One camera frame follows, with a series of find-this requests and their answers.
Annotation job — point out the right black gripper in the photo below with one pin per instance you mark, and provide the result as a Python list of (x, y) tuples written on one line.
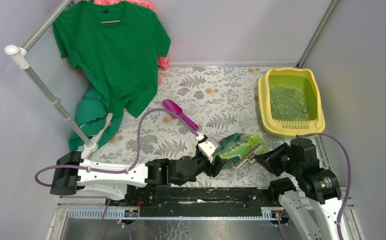
[(268, 159)]

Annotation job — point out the green t-shirt on hanger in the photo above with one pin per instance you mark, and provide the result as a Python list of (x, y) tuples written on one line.
[(119, 59)]

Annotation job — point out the yellow green litter box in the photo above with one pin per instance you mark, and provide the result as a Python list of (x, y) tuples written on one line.
[(290, 102)]

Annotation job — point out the dark green folded cloth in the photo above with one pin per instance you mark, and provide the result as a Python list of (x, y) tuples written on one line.
[(91, 116)]

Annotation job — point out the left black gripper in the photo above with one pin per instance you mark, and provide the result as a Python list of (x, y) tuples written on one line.
[(218, 163)]

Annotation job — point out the magenta plastic scoop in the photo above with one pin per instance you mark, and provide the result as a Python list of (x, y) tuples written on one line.
[(176, 109)]

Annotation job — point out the small brown stick object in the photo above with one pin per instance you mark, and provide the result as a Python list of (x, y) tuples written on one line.
[(247, 158)]

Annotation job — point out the pink garment behind shirt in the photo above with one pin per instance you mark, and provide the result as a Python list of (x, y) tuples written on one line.
[(162, 61)]

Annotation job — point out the green cat litter bag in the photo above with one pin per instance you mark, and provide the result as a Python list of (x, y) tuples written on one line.
[(236, 144)]

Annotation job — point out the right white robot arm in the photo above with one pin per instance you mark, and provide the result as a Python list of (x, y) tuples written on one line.
[(315, 204)]

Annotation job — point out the wooden clothes hanger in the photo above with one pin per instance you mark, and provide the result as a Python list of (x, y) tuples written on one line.
[(110, 22)]

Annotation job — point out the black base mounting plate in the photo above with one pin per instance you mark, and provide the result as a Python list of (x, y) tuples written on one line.
[(202, 202)]

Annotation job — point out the floral patterned mat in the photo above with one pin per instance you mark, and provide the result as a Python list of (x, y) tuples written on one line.
[(220, 100)]

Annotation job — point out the white clothes rack pole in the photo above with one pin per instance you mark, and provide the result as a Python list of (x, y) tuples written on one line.
[(18, 55)]

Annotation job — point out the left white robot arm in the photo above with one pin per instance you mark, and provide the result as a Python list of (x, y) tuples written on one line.
[(73, 173)]

